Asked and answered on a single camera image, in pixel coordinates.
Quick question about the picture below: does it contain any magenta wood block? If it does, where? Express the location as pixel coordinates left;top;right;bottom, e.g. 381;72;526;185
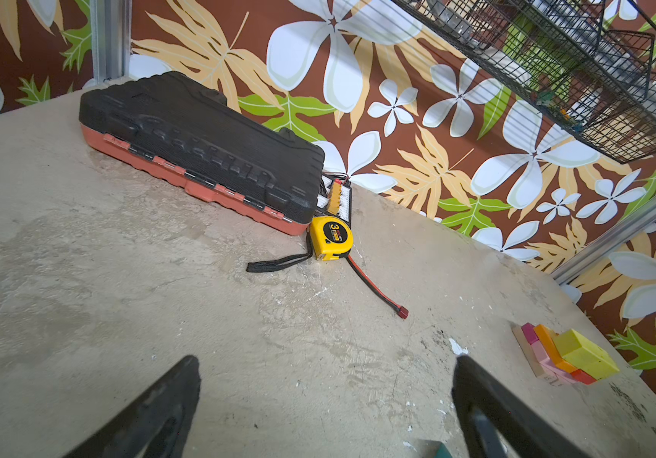
521;323;539;345

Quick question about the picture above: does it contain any natural wood block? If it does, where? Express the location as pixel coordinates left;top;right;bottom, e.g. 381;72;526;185
511;326;558;385

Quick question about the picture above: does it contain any black tool case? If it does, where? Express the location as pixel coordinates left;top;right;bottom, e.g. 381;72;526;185
79;71;325;236

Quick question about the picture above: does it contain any pink wood block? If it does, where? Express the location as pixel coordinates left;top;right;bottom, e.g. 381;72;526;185
532;342;577;385

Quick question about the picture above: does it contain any red black cable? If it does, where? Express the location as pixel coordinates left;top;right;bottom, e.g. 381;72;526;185
344;254;410;321

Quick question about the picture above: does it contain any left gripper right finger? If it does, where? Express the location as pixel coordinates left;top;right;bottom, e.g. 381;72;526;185
451;355;587;457

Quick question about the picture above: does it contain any teal wood block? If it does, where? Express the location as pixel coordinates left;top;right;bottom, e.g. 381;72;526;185
432;443;453;458

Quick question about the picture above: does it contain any yellow tape measure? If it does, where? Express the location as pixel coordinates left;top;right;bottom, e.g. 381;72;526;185
309;216;354;261

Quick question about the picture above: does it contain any yellow cube block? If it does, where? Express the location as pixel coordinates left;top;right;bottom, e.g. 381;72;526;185
553;329;620;381

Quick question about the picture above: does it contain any black wire basket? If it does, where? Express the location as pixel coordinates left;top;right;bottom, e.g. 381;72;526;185
401;1;656;164

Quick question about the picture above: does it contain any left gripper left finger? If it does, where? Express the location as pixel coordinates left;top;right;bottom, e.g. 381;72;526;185
67;355;201;457

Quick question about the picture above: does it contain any red wood block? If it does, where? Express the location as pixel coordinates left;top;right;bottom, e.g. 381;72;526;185
570;369;596;385

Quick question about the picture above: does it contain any orange cylinder block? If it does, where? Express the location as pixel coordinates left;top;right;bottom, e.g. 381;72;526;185
534;324;577;374

